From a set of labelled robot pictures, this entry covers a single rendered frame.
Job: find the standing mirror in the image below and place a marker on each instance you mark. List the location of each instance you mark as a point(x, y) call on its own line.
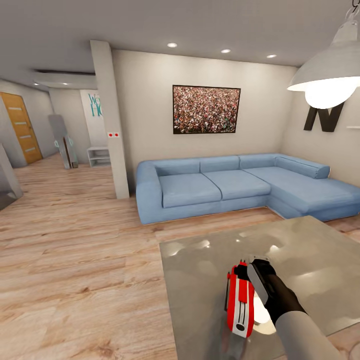
point(63, 141)

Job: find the radio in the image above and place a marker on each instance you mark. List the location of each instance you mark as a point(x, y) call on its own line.
point(239, 304)

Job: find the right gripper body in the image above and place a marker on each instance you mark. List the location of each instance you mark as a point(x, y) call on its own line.
point(242, 272)

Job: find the coffee table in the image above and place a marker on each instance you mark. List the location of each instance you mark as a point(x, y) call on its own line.
point(318, 263)

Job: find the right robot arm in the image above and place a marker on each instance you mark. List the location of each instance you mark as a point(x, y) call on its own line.
point(299, 335)

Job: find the door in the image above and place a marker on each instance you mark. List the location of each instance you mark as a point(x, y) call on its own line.
point(21, 124)

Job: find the sofa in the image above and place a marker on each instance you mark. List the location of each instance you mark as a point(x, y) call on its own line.
point(177, 189)

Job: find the picture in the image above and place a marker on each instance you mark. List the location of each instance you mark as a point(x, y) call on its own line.
point(204, 109)

